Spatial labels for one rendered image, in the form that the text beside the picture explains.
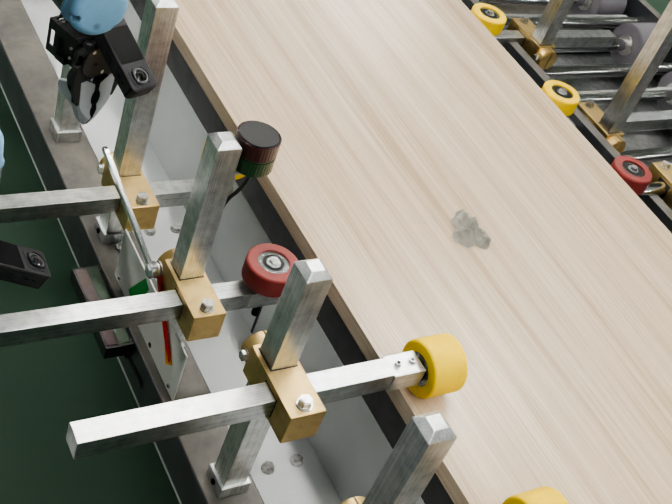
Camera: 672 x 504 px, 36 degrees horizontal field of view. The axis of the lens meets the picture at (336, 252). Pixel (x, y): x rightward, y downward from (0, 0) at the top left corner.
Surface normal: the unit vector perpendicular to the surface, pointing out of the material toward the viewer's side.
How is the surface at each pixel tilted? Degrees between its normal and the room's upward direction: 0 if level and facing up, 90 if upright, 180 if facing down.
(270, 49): 0
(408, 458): 90
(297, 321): 90
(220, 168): 90
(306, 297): 90
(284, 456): 0
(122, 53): 29
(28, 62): 0
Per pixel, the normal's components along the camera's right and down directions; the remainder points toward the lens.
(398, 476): -0.84, 0.11
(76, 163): 0.30, -0.71
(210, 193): 0.44, 0.70
